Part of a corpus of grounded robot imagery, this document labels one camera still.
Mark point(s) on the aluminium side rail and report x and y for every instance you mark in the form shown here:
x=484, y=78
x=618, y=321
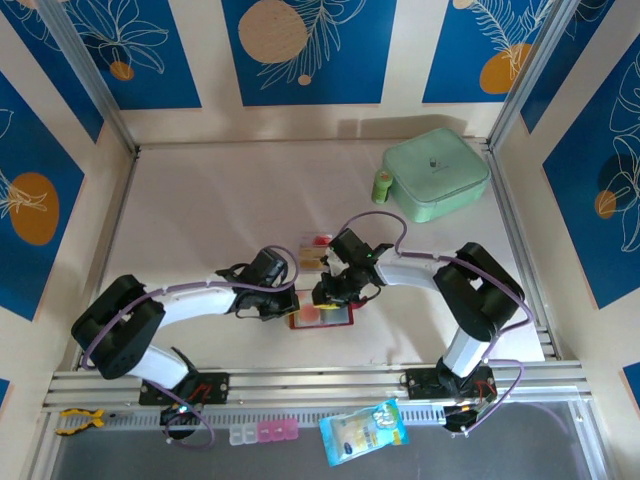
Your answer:
x=500, y=170
x=117, y=220

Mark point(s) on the card with red circle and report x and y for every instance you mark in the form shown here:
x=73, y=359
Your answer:
x=307, y=315

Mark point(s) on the blue snack packet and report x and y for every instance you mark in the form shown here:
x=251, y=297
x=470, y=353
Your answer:
x=360, y=435

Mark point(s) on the aluminium front rail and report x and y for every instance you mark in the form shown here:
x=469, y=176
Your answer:
x=310, y=385

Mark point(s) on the small green bottle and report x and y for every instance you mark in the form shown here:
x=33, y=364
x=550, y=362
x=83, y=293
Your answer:
x=381, y=190

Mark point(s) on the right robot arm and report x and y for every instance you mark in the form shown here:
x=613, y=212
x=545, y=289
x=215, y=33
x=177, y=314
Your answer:
x=470, y=300

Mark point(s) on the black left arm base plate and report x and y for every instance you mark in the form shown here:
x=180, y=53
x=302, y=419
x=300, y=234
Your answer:
x=215, y=387

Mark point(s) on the card with red print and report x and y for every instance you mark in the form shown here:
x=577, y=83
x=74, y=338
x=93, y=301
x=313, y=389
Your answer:
x=315, y=240

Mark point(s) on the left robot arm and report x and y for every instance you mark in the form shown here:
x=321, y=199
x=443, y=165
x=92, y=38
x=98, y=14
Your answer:
x=195, y=302

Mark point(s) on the mint green zip pouch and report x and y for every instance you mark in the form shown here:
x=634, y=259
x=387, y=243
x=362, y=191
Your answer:
x=435, y=175

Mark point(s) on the plain beige card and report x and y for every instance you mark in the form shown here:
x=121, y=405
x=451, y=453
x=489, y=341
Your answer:
x=309, y=251

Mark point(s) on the clear pill box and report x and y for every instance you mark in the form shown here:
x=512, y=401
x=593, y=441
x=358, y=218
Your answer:
x=242, y=436

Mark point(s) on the red card holder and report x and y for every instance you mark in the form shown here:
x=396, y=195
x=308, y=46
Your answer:
x=350, y=317

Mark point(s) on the aluminium frame post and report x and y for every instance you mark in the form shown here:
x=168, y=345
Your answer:
x=87, y=65
x=530, y=65

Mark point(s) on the pink pill box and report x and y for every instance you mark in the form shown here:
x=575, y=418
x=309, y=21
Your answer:
x=277, y=431

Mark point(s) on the grey card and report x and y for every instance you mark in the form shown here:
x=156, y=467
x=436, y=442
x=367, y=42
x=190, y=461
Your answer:
x=336, y=317

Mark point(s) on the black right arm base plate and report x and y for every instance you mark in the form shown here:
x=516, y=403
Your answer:
x=420, y=385

